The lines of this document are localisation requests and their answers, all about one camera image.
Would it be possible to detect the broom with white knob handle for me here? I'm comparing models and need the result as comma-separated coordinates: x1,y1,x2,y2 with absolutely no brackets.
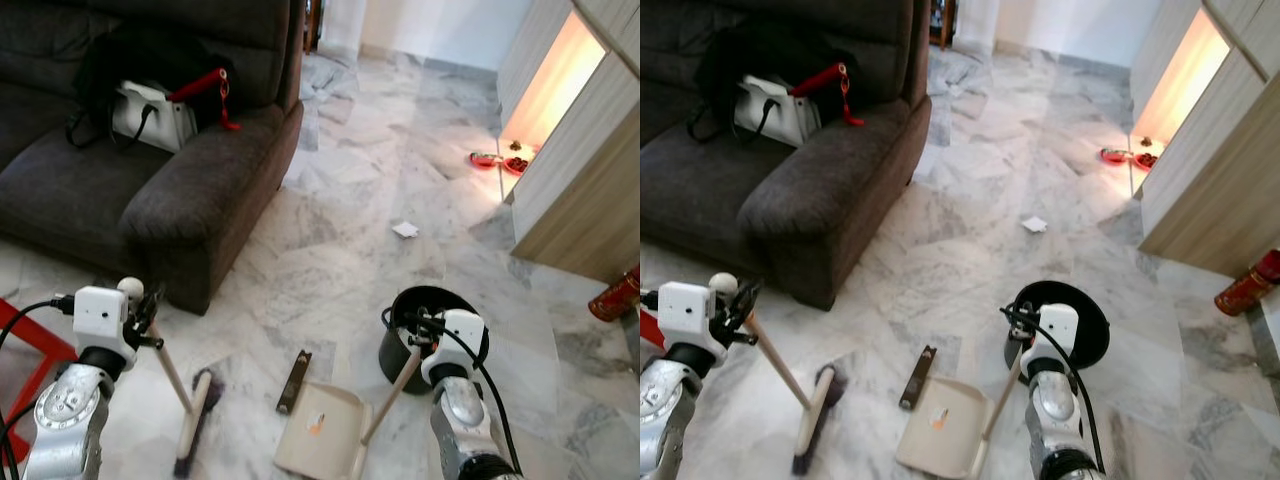
708,272,849,477
117,277,227,479

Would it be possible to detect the cream dustpan with loop handle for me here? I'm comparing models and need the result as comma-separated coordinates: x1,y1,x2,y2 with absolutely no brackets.
895,345,1026,480
273,345,426,480

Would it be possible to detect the black plastic bucket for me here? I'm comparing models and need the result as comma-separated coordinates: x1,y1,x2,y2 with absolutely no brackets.
1003,280,1111,373
378,285,491,396

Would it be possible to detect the dark brown fabric sofa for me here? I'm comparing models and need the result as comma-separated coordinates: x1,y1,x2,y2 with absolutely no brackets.
0,0,306,316
640,0,931,311

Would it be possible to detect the dark flat bar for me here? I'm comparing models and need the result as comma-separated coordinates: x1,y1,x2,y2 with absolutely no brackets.
898,345,938,411
276,350,313,416

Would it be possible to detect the red incense tin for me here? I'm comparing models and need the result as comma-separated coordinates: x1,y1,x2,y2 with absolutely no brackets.
588,275,641,323
1215,262,1276,317

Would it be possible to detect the white handbag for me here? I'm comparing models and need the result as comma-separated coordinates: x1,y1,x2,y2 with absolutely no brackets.
110,80,201,154
735,75,823,149

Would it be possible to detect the red folding umbrella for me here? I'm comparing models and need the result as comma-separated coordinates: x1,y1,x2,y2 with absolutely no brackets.
790,62,866,128
168,68,241,131

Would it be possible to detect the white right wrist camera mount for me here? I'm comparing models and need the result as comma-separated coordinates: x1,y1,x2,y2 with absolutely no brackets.
1020,303,1079,379
420,308,488,386

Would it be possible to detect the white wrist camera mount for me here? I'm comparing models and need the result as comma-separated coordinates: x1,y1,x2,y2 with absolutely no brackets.
1020,303,1079,379
72,286,136,346
420,308,488,386
657,282,723,341

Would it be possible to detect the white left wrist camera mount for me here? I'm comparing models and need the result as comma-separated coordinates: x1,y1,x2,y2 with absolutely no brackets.
72,286,136,346
657,282,723,341

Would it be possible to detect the red metal frame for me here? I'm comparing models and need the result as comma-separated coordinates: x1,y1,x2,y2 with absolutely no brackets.
0,295,79,463
640,308,669,351

